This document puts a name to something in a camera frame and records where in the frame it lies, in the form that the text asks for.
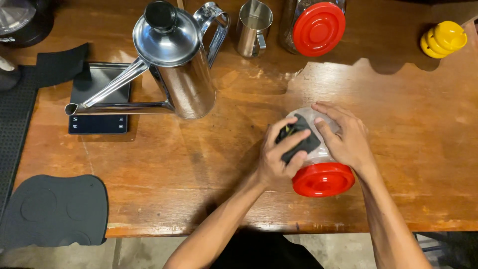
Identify person's left hand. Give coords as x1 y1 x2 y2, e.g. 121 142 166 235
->
257 117 311 188

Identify person's right hand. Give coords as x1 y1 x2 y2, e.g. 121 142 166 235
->
311 100 375 174

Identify black cleaning cloth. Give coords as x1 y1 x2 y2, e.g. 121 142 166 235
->
275 114 322 165

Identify clear jar red lid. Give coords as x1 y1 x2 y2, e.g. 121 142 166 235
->
286 107 356 198

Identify person's black clothing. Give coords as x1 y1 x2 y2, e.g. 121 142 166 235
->
210 229 325 269

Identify steel long-spout kettle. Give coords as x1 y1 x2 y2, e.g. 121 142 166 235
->
64 0 231 120

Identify filled glass jar red lid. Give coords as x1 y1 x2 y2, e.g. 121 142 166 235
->
279 0 347 58

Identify steel milk pitcher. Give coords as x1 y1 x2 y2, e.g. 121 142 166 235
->
235 0 274 59

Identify yellow plastic lid container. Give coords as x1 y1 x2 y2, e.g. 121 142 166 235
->
420 20 468 60

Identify black digital scale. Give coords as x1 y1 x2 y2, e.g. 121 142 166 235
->
68 62 131 135

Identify dark grey rubber tamping mat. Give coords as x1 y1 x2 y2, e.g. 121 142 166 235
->
0 174 110 249

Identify black rubber mat piece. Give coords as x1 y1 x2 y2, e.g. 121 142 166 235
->
35 42 90 89

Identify black ribbed bar mat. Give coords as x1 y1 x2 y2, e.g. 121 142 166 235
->
0 65 40 222

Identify dark round object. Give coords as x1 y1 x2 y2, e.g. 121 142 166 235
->
0 56 21 92

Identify black appliance with clear top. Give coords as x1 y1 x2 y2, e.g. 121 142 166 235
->
0 0 55 48

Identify dark stool frame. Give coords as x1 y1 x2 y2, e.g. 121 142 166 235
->
413 232 478 269

